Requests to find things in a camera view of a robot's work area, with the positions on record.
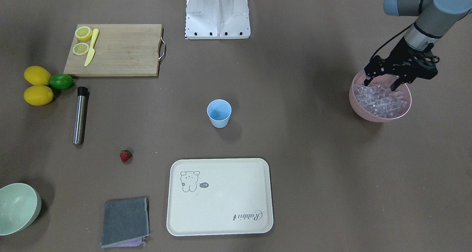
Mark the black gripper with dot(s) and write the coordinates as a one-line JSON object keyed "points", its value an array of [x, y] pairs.
{"points": [[402, 53]]}

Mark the grey folded cloth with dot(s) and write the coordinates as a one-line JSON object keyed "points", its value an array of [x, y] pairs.
{"points": [[125, 223]]}

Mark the yellow plastic knife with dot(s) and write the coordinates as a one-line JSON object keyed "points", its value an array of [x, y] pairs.
{"points": [[92, 51]]}

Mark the steel muddler black tip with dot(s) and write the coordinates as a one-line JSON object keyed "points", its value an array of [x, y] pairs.
{"points": [[81, 107]]}

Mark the cream rabbit tray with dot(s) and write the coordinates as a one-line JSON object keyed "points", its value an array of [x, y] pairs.
{"points": [[230, 196]]}

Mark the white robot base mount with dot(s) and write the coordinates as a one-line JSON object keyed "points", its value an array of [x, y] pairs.
{"points": [[217, 19]]}

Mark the green lime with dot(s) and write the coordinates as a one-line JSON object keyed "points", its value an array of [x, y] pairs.
{"points": [[61, 81]]}

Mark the lower yellow lemon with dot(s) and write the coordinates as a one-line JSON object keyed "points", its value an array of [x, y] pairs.
{"points": [[38, 95]]}

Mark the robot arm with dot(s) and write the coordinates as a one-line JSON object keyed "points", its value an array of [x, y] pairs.
{"points": [[434, 18]]}

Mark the yellow lemon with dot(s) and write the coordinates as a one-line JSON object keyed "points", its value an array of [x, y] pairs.
{"points": [[37, 75], [38, 95]]}

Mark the upper yellow lemon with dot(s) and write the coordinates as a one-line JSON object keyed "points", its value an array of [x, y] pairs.
{"points": [[37, 75]]}

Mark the bamboo cutting board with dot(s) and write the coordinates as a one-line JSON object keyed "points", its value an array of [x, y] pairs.
{"points": [[121, 50]]}

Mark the pink bowl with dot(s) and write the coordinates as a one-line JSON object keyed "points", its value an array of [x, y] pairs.
{"points": [[389, 79]]}

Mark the clear ice cubes pile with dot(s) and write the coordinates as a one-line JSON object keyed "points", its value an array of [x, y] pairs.
{"points": [[378, 100]]}

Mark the red strawberry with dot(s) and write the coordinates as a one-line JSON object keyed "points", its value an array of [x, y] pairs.
{"points": [[125, 155]]}

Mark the lower lemon half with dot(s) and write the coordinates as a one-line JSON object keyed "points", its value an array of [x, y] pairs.
{"points": [[80, 49]]}

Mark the light blue plastic cup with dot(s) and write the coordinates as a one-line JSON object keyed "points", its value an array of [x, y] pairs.
{"points": [[219, 112]]}

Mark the mint green bowl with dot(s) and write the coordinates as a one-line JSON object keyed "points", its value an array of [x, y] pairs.
{"points": [[20, 205]]}

